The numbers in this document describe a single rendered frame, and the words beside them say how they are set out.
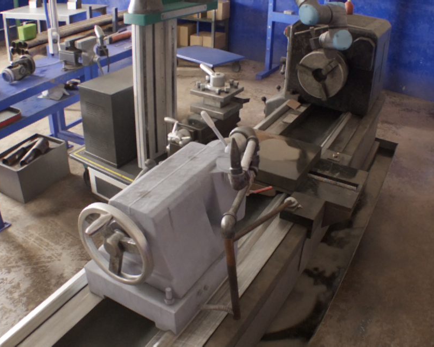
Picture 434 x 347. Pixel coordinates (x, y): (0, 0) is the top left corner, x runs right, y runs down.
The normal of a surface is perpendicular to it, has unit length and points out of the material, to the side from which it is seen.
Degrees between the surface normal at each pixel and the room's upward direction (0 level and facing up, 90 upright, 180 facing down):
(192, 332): 0
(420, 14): 90
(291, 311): 0
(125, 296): 90
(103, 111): 90
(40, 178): 90
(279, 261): 0
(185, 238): 70
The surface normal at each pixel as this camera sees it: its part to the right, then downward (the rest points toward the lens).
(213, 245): 0.79, -0.18
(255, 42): -0.47, 0.42
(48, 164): 0.90, 0.24
